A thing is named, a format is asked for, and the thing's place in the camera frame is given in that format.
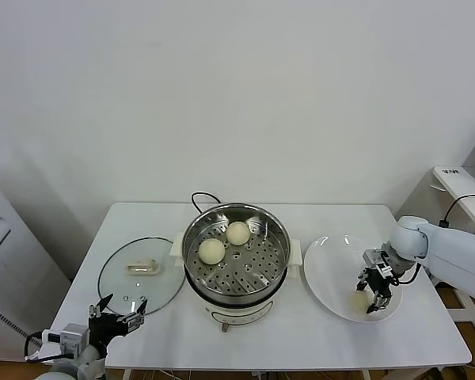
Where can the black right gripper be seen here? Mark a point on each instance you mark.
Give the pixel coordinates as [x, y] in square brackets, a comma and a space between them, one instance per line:
[380, 283]

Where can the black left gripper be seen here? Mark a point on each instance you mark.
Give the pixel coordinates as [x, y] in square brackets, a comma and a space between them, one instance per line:
[103, 330]

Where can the white steamed baozi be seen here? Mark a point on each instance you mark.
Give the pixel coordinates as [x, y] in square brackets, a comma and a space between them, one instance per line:
[237, 233]
[358, 302]
[211, 251]

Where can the glass pot lid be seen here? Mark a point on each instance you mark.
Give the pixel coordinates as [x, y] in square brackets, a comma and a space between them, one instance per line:
[142, 269]

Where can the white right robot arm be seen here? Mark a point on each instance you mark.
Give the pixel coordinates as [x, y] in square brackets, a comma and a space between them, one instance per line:
[451, 253]

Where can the steel steamer pot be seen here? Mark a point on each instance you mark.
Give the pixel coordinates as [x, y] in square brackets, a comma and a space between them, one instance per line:
[237, 317]

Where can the stainless steel steamer basket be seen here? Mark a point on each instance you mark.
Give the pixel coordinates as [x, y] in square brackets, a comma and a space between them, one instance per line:
[245, 277]

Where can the white round plate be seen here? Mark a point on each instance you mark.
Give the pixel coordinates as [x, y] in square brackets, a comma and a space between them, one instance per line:
[332, 277]

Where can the white table leg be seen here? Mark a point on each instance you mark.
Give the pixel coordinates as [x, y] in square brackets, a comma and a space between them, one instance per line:
[128, 376]
[366, 376]

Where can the white metal cabinet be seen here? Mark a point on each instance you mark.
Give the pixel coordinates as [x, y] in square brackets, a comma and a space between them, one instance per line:
[8, 257]

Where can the small printed desk label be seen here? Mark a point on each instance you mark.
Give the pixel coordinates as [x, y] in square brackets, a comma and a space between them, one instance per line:
[450, 171]

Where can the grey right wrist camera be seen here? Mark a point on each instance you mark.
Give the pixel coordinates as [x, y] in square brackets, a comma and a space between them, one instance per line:
[374, 257]

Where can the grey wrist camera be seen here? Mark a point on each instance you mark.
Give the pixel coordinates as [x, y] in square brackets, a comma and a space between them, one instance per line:
[374, 257]
[73, 338]

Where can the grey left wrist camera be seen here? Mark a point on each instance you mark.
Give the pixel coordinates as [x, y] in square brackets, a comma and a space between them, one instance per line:
[73, 338]

